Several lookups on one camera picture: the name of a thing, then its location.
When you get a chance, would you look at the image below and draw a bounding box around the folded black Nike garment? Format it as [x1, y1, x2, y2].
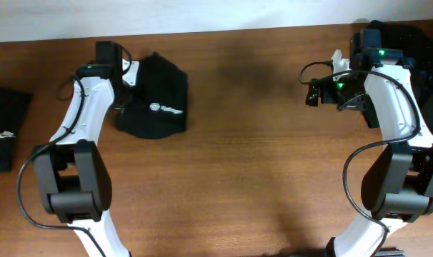
[0, 87, 33, 172]

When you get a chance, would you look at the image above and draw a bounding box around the black clothes pile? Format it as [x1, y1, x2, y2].
[366, 20, 433, 134]

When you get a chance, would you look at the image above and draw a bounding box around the black camera cable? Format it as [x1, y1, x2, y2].
[298, 60, 422, 257]
[16, 44, 134, 257]

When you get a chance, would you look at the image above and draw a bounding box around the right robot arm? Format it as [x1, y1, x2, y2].
[306, 21, 433, 256]

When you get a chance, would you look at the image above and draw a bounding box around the right black camera cable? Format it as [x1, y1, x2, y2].
[298, 60, 422, 257]

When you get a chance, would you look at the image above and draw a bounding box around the left black camera cable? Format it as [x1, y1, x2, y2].
[16, 44, 134, 257]

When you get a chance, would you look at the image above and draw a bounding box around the black t-shirt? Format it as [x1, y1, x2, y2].
[115, 52, 189, 139]

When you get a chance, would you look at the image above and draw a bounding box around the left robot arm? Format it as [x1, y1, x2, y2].
[20, 41, 139, 256]

